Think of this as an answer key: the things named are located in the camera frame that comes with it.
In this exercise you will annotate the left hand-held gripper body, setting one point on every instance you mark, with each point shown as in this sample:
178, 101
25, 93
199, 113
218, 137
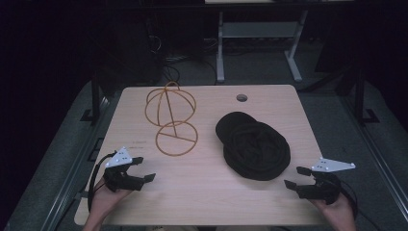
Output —
123, 181

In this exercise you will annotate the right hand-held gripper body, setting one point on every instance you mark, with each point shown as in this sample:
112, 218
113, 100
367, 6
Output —
324, 189

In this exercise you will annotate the black hat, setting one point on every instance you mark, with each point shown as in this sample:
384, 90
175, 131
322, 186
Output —
256, 150

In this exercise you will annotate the person's right hand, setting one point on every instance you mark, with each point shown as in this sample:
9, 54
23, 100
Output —
338, 213

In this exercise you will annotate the person's left hand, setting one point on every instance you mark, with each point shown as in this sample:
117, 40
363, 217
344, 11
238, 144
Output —
104, 203

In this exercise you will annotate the black upright stand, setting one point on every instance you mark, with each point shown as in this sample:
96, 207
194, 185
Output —
95, 96
360, 96

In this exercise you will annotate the metal floor rail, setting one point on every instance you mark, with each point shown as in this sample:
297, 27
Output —
381, 163
70, 189

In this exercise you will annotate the grey metal table frame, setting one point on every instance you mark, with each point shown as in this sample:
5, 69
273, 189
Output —
256, 30

